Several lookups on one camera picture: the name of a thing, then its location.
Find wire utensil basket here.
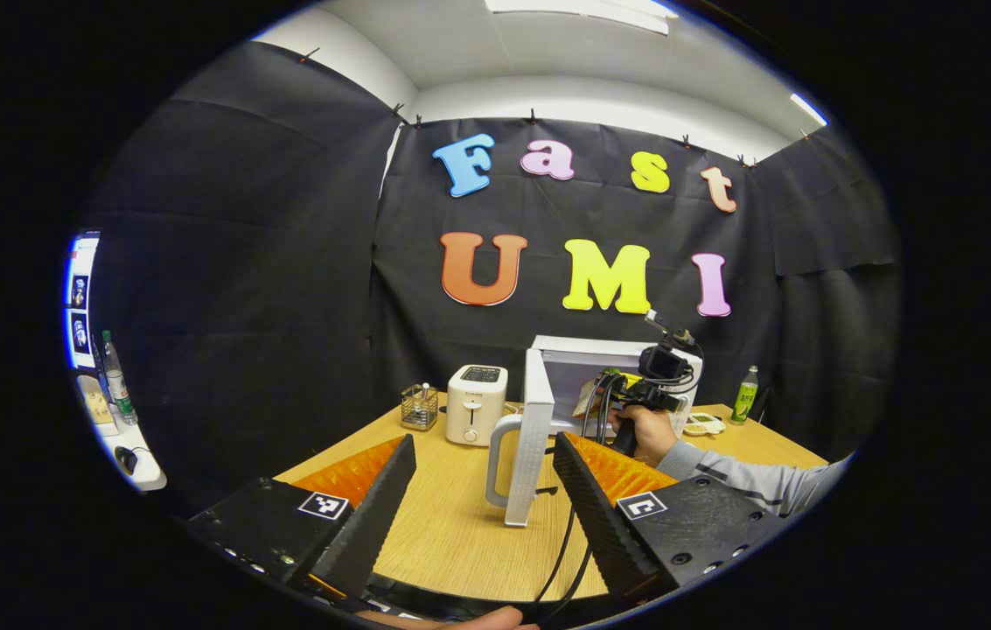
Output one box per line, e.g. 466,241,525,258
400,382,440,431

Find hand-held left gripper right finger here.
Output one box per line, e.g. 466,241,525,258
552,431,789,605

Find cream toaster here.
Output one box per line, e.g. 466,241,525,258
446,364,509,446

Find white microwave oven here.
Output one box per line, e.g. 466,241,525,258
485,335,704,528

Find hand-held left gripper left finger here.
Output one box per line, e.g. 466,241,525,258
183,433,417,600

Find long ceiling light panel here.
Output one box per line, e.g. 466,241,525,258
486,0,680,36

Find white side desk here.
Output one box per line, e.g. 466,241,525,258
75,376,169,493

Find clear water bottle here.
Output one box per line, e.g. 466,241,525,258
101,331,139,426

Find green drink bottle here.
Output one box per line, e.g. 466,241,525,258
729,365,760,426

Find small ceiling light panel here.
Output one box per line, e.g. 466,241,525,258
790,92,828,129

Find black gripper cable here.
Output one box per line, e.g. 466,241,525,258
534,372,636,613

